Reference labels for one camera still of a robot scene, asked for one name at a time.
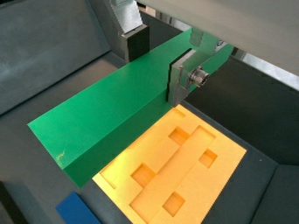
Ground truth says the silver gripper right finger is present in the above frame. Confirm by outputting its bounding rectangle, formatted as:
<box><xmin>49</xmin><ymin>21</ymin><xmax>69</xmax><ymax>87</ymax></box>
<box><xmin>167</xmin><ymin>28</ymin><xmax>233</xmax><ymax>107</ymax></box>

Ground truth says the yellow slotted board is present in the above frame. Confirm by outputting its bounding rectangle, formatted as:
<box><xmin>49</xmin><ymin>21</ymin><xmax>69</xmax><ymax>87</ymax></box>
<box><xmin>93</xmin><ymin>106</ymin><xmax>247</xmax><ymax>224</ymax></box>

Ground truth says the green rectangular block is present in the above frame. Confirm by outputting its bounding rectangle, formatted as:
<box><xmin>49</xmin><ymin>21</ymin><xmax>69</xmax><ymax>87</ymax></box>
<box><xmin>26</xmin><ymin>27</ymin><xmax>236</xmax><ymax>189</ymax></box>

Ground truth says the blue rectangular block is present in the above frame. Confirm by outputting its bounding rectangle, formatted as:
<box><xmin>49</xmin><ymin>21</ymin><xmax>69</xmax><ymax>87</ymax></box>
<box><xmin>56</xmin><ymin>192</ymin><xmax>101</xmax><ymax>224</ymax></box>

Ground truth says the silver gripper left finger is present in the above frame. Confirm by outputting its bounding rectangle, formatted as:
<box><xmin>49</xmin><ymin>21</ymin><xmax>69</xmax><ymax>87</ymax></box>
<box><xmin>103</xmin><ymin>0</ymin><xmax>149</xmax><ymax>62</ymax></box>

